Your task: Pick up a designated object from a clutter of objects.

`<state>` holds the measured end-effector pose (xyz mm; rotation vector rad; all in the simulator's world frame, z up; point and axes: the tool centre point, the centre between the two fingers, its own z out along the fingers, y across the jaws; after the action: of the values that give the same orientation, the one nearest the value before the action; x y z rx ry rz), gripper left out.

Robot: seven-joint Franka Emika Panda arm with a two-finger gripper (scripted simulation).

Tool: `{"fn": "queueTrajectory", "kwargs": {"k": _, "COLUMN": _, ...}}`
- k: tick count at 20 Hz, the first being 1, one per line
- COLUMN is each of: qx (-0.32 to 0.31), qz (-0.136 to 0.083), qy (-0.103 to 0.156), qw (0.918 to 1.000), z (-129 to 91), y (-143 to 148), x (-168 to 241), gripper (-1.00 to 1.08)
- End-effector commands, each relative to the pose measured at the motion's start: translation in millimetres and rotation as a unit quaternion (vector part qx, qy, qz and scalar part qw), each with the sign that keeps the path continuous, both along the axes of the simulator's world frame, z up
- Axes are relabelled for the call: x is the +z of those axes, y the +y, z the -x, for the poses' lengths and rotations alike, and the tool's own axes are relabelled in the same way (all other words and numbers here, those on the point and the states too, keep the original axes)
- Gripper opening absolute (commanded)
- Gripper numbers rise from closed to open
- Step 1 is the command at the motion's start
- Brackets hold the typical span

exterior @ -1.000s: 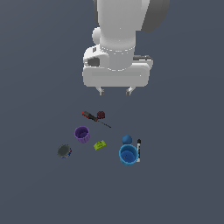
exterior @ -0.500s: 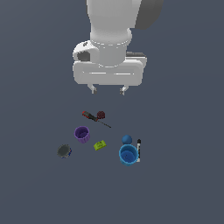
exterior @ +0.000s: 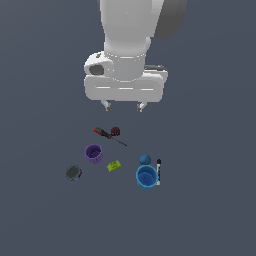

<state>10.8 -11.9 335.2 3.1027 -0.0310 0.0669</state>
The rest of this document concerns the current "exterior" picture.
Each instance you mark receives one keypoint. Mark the red black screwdriver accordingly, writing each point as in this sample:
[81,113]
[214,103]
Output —
[108,135]

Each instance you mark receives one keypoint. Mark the purple cup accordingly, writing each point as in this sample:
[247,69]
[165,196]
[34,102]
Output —
[93,153]

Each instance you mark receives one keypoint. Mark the blue small ball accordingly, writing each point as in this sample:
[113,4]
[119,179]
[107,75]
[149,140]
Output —
[145,159]

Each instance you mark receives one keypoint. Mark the blue cup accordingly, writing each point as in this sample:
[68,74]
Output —
[146,177]

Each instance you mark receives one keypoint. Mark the black white marker pen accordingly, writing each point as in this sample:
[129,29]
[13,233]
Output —
[158,171]

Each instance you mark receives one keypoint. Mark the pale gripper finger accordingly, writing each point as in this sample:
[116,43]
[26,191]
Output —
[141,106]
[107,105]

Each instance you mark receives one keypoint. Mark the dark red small ball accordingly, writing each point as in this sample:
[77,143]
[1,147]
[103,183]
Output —
[115,131]

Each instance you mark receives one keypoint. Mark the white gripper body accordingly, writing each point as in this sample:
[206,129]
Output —
[123,88]

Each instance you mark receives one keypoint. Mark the green small box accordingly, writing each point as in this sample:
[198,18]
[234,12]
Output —
[114,165]

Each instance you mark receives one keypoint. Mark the grey lidded blue can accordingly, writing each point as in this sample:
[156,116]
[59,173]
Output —
[73,173]

